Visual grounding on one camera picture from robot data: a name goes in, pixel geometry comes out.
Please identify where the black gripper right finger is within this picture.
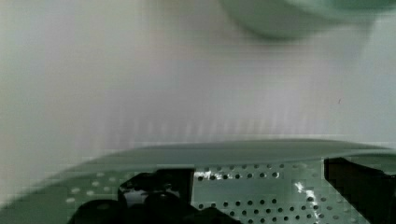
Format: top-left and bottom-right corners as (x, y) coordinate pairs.
(324, 158), (396, 224)

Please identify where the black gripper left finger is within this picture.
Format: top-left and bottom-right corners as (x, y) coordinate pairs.
(67, 168), (242, 224)

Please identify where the mint green oval strainer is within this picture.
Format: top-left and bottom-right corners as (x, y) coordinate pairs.
(1, 139), (395, 224)

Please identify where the mint green mug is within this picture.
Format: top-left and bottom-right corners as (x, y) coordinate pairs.
(219, 0), (395, 39)

